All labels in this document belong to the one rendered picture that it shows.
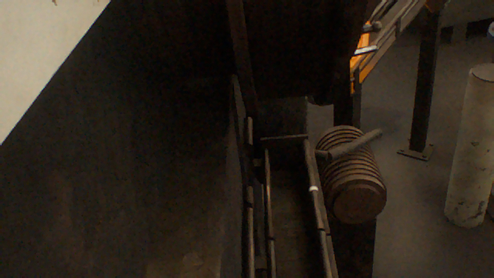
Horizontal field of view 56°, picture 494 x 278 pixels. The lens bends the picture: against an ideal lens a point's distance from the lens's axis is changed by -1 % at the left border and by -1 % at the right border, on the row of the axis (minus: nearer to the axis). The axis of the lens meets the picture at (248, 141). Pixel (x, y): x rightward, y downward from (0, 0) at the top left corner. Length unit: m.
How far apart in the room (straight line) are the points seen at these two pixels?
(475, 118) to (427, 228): 0.41
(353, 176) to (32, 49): 0.83
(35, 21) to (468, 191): 1.46
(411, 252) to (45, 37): 1.43
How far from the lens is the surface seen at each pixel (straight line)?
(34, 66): 0.18
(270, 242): 0.59
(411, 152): 1.93
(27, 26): 0.18
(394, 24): 1.22
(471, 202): 1.59
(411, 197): 1.73
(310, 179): 0.66
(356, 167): 0.97
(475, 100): 1.40
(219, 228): 0.37
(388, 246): 1.56
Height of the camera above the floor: 1.13
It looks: 34 degrees down
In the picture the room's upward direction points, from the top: 7 degrees counter-clockwise
